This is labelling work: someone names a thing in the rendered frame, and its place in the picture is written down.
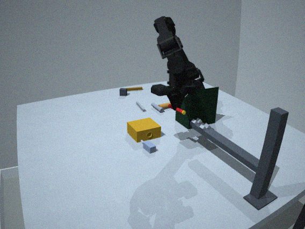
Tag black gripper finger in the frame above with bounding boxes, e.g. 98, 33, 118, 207
176, 90, 186, 108
167, 93, 179, 111

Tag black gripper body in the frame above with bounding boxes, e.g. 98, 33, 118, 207
151, 69, 187, 96

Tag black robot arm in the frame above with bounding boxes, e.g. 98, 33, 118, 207
154, 16, 205, 95

